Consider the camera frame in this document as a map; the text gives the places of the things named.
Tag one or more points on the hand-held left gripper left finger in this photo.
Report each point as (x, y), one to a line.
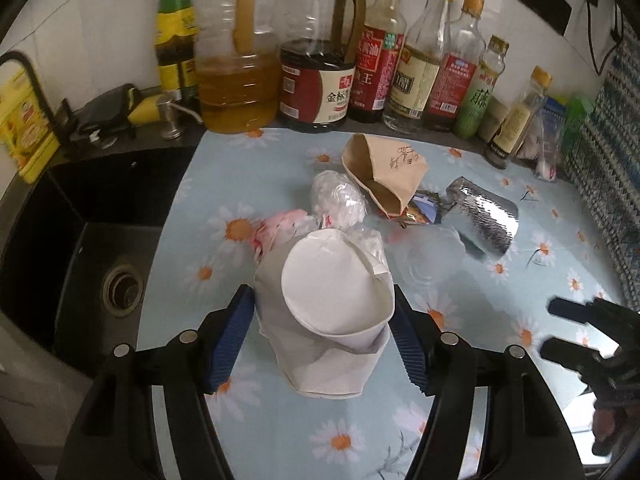
(230, 332)

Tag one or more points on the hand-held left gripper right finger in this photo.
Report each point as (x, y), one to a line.
(407, 345)

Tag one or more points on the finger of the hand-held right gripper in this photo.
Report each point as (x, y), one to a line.
(582, 312)
(570, 356)

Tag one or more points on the crushed white paper cup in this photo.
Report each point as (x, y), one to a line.
(330, 280)

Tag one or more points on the green and red snack packet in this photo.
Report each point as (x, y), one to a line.
(420, 208)

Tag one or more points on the clear plastic lid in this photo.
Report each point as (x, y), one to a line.
(435, 260)

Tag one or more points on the crumpled clear plastic film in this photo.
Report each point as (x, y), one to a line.
(367, 245)

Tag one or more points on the pink and white plastic bag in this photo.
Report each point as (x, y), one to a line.
(280, 230)

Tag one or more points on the metal sink drain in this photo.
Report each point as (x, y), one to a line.
(122, 290)

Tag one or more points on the daisy print table cover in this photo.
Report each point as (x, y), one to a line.
(300, 435)

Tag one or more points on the silver foil bag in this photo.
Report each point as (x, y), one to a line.
(480, 220)

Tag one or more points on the blue patterned cloth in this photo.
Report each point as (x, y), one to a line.
(610, 160)

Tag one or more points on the plastic bag with white contents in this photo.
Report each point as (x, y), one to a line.
(542, 160)

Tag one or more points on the clear plastic wrap ball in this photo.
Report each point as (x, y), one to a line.
(335, 195)

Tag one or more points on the brown paper cup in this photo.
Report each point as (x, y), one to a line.
(385, 170)

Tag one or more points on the small bottle yellow cap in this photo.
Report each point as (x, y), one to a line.
(510, 130)

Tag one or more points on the black sink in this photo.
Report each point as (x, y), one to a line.
(75, 210)

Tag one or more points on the metal soap dispenser pump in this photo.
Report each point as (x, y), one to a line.
(172, 120)

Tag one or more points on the oil bottle green label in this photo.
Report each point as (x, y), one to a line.
(475, 105)

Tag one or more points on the yellow sponge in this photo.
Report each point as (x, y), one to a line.
(145, 107)

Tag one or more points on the large cooking oil jug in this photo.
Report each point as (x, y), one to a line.
(235, 90)

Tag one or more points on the black cloth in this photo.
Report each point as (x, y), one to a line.
(100, 112)

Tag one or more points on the clear vinegar bottle yellow cap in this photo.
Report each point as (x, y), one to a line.
(412, 85)

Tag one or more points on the large soy sauce jug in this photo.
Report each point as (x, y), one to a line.
(312, 85)

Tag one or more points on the dark vinegar bottle red label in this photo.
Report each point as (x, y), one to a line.
(450, 85)

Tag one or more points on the soy sauce bottle red label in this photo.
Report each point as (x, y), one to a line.
(372, 70)

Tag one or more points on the yellow dish soap bottle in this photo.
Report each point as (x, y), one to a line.
(25, 130)

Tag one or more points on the dark bottle green yellow label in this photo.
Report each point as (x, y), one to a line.
(175, 35)

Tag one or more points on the black faucet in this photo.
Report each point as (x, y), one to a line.
(27, 67)

